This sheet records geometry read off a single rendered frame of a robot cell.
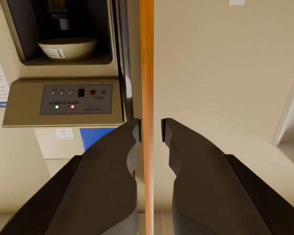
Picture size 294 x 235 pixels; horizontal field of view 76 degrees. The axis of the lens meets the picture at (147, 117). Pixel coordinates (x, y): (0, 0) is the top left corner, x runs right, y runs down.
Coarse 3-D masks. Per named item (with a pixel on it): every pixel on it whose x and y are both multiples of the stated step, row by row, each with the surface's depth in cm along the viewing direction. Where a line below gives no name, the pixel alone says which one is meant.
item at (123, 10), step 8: (120, 0) 19; (120, 8) 19; (120, 16) 19; (128, 32) 20; (120, 40) 24; (128, 40) 20; (120, 48) 27; (128, 48) 21; (120, 56) 31; (128, 56) 21; (120, 64) 36; (128, 64) 22; (120, 72) 42; (128, 72) 22; (128, 80) 23; (128, 88) 23; (128, 96) 24; (128, 104) 24; (128, 112) 25; (128, 120) 25
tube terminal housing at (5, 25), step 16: (0, 0) 48; (0, 16) 47; (0, 32) 49; (16, 32) 51; (16, 48) 53; (112, 48) 51; (16, 64) 53; (32, 64) 54; (48, 64) 54; (64, 64) 54; (80, 64) 53; (96, 64) 53; (112, 64) 53; (48, 144) 66; (64, 144) 66; (80, 144) 66
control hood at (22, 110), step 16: (16, 80) 55; (32, 80) 54; (48, 80) 54; (64, 80) 54; (80, 80) 54; (96, 80) 53; (112, 80) 53; (16, 96) 52; (32, 96) 52; (112, 96) 51; (16, 112) 50; (32, 112) 50; (112, 112) 50; (16, 128) 50; (32, 128) 50; (48, 128) 50; (64, 128) 50
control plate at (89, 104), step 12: (84, 84) 52; (96, 84) 52; (108, 84) 52; (48, 96) 51; (60, 96) 51; (72, 96) 51; (84, 96) 51; (96, 96) 51; (108, 96) 51; (48, 108) 50; (60, 108) 50; (84, 108) 50; (96, 108) 50; (108, 108) 50
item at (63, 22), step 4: (48, 16) 54; (52, 16) 53; (56, 16) 53; (60, 16) 53; (64, 16) 53; (68, 16) 54; (72, 16) 54; (76, 16) 56; (60, 20) 56; (64, 20) 56; (68, 20) 57; (60, 24) 56; (64, 24) 56; (68, 24) 57; (64, 28) 57; (68, 28) 57
